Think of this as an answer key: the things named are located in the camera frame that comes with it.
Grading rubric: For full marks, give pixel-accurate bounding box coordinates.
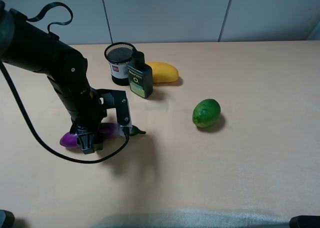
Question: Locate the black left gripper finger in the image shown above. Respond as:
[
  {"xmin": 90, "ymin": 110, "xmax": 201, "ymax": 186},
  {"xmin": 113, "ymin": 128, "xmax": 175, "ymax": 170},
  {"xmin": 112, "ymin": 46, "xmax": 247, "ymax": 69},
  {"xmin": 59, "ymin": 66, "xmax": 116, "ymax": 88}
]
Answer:
[{"xmin": 77, "ymin": 130, "xmax": 95, "ymax": 155}]

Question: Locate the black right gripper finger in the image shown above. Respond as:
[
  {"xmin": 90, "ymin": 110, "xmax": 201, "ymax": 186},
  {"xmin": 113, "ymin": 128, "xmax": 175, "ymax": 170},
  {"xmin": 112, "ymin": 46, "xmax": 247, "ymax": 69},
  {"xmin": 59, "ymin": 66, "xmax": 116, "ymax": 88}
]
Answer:
[{"xmin": 93, "ymin": 132, "xmax": 104, "ymax": 150}]

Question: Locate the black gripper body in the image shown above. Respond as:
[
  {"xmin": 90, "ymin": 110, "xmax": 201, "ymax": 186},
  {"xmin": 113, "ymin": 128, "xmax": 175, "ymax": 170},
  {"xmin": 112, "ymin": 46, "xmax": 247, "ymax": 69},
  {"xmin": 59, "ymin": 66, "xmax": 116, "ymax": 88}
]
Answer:
[{"xmin": 69, "ymin": 88, "xmax": 107, "ymax": 134}]

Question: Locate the purple eggplant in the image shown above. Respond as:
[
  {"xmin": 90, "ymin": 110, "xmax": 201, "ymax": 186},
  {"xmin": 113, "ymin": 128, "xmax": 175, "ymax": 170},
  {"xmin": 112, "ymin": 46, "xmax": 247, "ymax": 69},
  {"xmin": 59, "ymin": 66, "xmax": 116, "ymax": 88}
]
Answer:
[{"xmin": 59, "ymin": 122, "xmax": 146, "ymax": 149}]

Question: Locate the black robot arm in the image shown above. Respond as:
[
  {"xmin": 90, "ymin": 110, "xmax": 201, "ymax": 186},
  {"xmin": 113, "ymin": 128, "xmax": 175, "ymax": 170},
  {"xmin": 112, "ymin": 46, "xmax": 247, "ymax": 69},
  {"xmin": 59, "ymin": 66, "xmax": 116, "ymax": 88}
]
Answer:
[{"xmin": 0, "ymin": 1, "xmax": 106, "ymax": 154}]

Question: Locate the black bottle green label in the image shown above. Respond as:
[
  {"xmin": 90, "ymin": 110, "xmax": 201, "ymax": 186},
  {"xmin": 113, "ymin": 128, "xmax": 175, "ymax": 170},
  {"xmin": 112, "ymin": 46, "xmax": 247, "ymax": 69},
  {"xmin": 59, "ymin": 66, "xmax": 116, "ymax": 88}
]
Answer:
[{"xmin": 127, "ymin": 49, "xmax": 153, "ymax": 99}]

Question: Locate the black mesh pen cup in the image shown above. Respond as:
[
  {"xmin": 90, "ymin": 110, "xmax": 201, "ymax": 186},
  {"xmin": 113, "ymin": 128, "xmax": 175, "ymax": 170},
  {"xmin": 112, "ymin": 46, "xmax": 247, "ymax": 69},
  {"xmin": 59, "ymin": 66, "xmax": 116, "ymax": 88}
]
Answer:
[{"xmin": 104, "ymin": 42, "xmax": 135, "ymax": 86}]

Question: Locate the yellow mango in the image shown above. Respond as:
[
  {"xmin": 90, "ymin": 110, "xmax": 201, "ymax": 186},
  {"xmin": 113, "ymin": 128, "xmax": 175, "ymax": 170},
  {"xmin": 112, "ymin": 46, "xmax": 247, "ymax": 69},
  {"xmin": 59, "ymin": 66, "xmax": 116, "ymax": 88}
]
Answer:
[{"xmin": 147, "ymin": 61, "xmax": 179, "ymax": 84}]

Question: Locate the black left base corner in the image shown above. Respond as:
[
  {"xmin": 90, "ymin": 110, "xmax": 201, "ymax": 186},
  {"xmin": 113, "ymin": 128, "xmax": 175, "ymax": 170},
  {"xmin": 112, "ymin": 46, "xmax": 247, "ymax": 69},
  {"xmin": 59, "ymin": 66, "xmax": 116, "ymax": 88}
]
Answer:
[{"xmin": 0, "ymin": 209, "xmax": 15, "ymax": 228}]

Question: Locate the black base corner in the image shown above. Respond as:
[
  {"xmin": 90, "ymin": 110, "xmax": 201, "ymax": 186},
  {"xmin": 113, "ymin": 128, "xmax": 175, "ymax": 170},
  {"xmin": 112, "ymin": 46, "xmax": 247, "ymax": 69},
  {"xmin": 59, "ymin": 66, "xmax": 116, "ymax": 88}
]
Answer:
[
  {"xmin": 0, "ymin": 209, "xmax": 15, "ymax": 228},
  {"xmin": 289, "ymin": 215, "xmax": 320, "ymax": 228}
]

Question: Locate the green lime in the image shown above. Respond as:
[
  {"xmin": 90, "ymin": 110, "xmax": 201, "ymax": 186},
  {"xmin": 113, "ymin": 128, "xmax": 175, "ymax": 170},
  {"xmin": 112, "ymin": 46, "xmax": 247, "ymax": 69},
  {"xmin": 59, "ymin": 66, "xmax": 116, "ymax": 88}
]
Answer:
[{"xmin": 192, "ymin": 98, "xmax": 221, "ymax": 128}]

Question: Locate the black right base corner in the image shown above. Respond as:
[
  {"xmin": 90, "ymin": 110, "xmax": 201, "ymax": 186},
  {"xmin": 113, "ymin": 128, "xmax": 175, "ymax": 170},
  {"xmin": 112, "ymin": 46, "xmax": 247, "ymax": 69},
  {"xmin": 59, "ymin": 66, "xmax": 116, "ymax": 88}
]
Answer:
[{"xmin": 289, "ymin": 215, "xmax": 320, "ymax": 228}]

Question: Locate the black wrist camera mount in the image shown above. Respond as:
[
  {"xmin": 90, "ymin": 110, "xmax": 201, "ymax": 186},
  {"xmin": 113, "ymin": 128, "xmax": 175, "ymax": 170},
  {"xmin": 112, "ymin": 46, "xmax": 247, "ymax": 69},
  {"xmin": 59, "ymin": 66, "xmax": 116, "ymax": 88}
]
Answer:
[{"xmin": 96, "ymin": 89, "xmax": 132, "ymax": 138}]

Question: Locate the black cable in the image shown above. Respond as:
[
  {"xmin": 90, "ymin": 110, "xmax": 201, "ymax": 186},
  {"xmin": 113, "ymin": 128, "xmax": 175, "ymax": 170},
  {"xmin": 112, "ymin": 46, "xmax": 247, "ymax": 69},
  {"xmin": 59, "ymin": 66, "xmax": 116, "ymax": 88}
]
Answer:
[{"xmin": 0, "ymin": 61, "xmax": 131, "ymax": 164}]

